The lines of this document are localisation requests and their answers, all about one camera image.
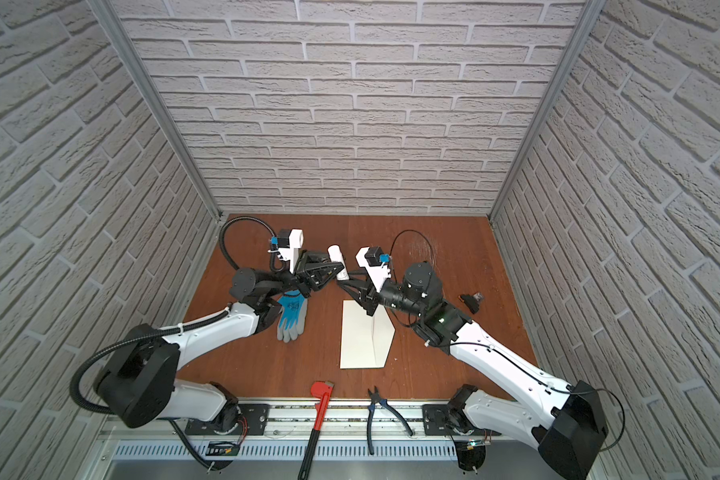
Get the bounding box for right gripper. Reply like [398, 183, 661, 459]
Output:
[341, 271, 430, 324]

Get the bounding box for white glue stick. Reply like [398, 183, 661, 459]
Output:
[328, 245, 349, 281]

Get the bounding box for cream envelope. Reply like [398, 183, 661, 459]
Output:
[340, 300, 395, 370]

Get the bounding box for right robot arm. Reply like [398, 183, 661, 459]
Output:
[337, 262, 608, 479]

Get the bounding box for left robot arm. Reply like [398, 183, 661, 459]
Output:
[94, 245, 345, 434]

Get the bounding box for blue grey work glove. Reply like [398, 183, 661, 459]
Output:
[277, 291, 307, 343]

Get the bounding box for red pipe wrench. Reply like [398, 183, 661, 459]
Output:
[297, 381, 334, 480]

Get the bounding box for small black orange object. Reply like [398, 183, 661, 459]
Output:
[459, 292, 484, 314]

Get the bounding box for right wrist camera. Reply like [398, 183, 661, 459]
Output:
[355, 246, 392, 293]

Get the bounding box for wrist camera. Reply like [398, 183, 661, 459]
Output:
[355, 246, 392, 293]
[269, 229, 304, 273]

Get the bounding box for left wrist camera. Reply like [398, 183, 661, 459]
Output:
[269, 229, 304, 273]

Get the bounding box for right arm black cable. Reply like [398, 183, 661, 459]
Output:
[388, 229, 626, 451]

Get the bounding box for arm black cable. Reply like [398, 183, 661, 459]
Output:
[68, 215, 277, 469]
[388, 229, 626, 451]

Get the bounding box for blue handled pliers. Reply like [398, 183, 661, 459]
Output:
[365, 386, 415, 456]

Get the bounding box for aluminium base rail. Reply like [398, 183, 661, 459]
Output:
[78, 398, 560, 479]

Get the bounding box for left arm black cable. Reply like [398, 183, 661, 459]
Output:
[68, 215, 277, 469]

